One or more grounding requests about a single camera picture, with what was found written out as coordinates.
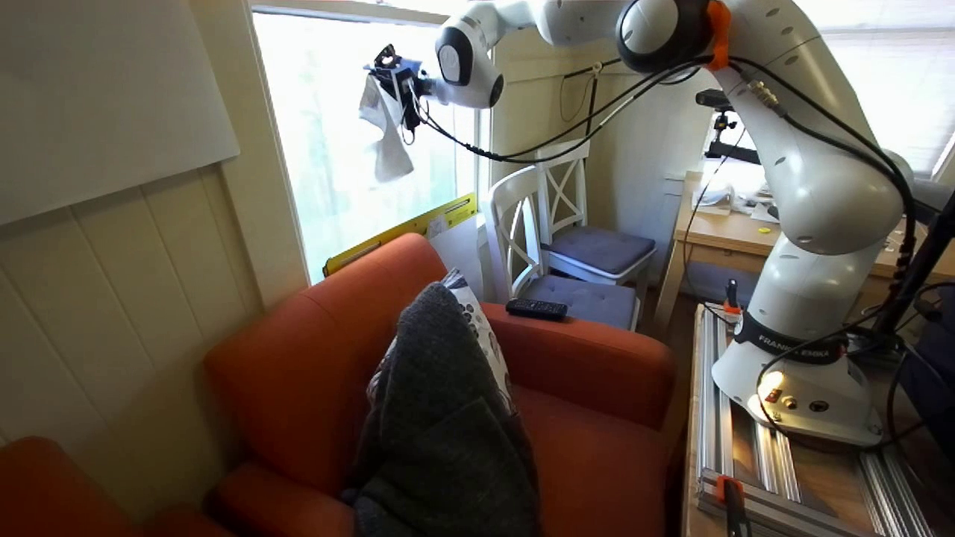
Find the black remote control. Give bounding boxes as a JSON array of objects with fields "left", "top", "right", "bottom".
[{"left": 503, "top": 297, "right": 566, "bottom": 323}]

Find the dark grey blanket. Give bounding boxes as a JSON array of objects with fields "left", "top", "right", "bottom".
[{"left": 343, "top": 284, "right": 539, "bottom": 537}]

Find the wooden desk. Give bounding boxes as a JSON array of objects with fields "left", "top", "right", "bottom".
[{"left": 649, "top": 171, "right": 955, "bottom": 333}]

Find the white wooden chair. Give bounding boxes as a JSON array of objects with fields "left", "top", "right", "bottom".
[{"left": 485, "top": 163, "right": 643, "bottom": 332}]

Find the black camera on stand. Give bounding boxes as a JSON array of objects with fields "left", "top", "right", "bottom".
[{"left": 694, "top": 89, "right": 760, "bottom": 163}]

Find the window frame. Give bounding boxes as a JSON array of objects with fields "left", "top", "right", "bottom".
[{"left": 188, "top": 0, "right": 478, "bottom": 303}]

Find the orange armchair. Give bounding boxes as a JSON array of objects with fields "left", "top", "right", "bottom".
[
  {"left": 206, "top": 232, "right": 675, "bottom": 537},
  {"left": 0, "top": 436, "right": 233, "bottom": 537}
]

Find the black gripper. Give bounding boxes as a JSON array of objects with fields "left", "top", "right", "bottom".
[{"left": 369, "top": 45, "right": 436, "bottom": 130}]

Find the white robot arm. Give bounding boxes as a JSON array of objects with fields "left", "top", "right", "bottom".
[{"left": 369, "top": 0, "right": 910, "bottom": 447}]

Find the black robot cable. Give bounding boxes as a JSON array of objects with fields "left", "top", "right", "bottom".
[{"left": 413, "top": 54, "right": 921, "bottom": 332}]

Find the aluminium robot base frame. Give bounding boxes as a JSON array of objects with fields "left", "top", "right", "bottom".
[{"left": 681, "top": 303, "right": 955, "bottom": 537}]

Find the white towel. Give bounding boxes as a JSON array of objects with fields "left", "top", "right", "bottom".
[{"left": 358, "top": 75, "right": 413, "bottom": 181}]

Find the yellow level ruler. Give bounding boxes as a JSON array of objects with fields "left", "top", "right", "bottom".
[{"left": 322, "top": 194, "right": 484, "bottom": 277}]

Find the grey chair cushion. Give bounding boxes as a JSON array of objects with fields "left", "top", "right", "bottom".
[{"left": 509, "top": 275, "right": 637, "bottom": 327}]

